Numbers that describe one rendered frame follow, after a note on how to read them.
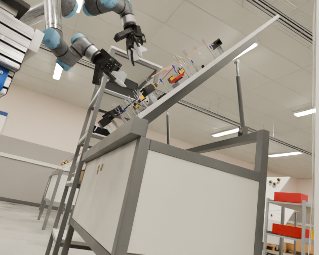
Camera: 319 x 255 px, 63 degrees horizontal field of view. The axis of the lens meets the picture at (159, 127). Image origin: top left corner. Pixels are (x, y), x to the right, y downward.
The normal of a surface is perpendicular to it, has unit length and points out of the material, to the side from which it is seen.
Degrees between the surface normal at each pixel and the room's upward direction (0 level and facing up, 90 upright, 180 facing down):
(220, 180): 90
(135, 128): 90
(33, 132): 90
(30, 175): 90
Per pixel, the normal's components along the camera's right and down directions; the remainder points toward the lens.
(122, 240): 0.41, -0.20
